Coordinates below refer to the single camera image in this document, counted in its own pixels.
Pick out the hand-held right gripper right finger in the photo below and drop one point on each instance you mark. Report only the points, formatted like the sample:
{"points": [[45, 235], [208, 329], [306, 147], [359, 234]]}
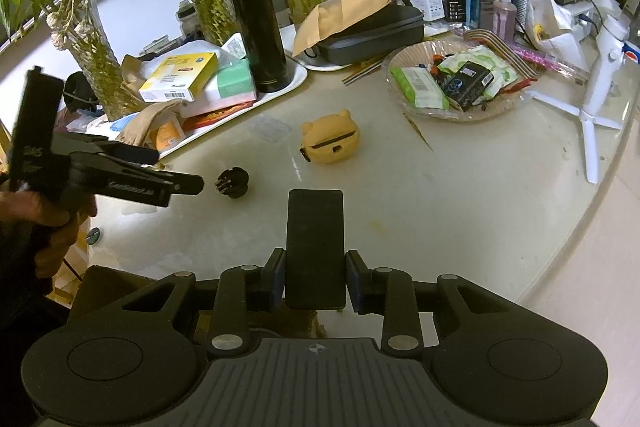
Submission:
{"points": [[352, 282]]}

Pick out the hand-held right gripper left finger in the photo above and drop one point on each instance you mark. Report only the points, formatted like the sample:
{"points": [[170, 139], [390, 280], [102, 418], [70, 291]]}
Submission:
{"points": [[277, 279]]}

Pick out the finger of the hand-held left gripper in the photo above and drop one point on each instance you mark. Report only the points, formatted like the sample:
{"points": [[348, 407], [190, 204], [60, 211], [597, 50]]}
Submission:
{"points": [[150, 187], [130, 153]]}

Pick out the black rectangular block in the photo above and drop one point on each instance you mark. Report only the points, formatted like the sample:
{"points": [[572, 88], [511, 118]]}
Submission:
{"points": [[315, 247]]}

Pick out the black knob with metal pins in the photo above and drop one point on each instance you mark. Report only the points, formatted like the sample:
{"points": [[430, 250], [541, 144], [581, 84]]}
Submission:
{"points": [[234, 182]]}

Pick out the person's left forearm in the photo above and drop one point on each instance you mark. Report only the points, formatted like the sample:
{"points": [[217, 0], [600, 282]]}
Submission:
{"points": [[20, 307]]}

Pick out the person's left hand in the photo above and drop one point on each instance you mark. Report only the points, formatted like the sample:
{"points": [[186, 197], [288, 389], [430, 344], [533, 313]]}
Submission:
{"points": [[45, 207]]}

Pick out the brown paper bag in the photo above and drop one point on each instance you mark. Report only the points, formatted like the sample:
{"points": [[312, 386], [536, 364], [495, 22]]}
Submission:
{"points": [[145, 119]]}

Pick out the orange packet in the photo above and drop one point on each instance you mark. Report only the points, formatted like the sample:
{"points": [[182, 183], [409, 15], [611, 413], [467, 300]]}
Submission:
{"points": [[167, 137]]}

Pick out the metal screw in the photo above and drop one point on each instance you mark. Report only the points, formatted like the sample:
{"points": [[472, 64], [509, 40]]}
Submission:
{"points": [[94, 238]]}

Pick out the yellow cardboard box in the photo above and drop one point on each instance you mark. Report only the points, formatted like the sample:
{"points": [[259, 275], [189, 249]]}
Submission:
{"points": [[180, 74]]}

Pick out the red packet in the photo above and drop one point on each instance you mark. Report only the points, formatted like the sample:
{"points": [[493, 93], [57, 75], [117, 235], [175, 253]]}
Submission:
{"points": [[215, 114]]}

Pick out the green tissue pack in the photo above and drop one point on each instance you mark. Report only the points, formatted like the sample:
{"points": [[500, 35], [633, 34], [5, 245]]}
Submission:
{"points": [[235, 82]]}

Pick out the yellow bear-shaped case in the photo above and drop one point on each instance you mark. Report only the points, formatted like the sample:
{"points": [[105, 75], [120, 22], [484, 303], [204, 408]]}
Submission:
{"points": [[332, 134]]}

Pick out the small white device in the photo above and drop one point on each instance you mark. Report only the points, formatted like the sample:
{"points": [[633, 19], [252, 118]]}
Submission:
{"points": [[187, 13]]}

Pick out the thin brown stick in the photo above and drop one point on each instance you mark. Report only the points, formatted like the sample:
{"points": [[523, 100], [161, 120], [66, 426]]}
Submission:
{"points": [[418, 132]]}

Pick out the black thermos bottle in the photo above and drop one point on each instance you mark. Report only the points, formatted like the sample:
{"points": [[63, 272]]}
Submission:
{"points": [[260, 37]]}

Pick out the white tray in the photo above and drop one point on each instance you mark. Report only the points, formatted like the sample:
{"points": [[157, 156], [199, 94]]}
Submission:
{"points": [[295, 77], [325, 66]]}

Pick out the green wet wipes pack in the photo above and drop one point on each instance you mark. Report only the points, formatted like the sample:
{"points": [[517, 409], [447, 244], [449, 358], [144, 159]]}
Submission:
{"points": [[417, 87]]}

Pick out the glass bowl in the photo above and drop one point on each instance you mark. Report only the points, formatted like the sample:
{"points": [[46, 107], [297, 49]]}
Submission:
{"points": [[475, 113]]}

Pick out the small black box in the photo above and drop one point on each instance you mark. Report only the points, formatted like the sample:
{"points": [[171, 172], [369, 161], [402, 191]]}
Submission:
{"points": [[470, 84]]}

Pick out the dark grey zip case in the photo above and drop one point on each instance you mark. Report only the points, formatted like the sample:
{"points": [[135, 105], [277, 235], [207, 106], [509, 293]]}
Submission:
{"points": [[385, 32]]}

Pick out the brown paper envelope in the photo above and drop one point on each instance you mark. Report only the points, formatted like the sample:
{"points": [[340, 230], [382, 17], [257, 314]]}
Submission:
{"points": [[345, 14]]}

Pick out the green and white wipes pack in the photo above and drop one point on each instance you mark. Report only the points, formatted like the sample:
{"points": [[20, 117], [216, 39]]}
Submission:
{"points": [[500, 72]]}

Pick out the pink plastic packet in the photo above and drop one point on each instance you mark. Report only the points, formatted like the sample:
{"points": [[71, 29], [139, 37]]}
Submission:
{"points": [[545, 59]]}

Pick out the pink soap bottle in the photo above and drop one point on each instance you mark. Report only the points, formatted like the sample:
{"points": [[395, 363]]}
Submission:
{"points": [[505, 19]]}

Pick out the blue box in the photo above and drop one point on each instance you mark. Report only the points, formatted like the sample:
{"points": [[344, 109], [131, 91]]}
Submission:
{"points": [[482, 2]]}

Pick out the white gimbal tripod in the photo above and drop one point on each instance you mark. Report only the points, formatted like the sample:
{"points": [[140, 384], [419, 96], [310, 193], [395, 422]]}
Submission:
{"points": [[602, 77]]}

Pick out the white plastic bag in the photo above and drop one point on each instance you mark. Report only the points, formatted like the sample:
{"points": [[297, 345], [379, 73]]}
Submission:
{"points": [[550, 17]]}

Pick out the cola bottle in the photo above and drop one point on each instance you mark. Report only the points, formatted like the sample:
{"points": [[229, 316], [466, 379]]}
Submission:
{"points": [[632, 54]]}

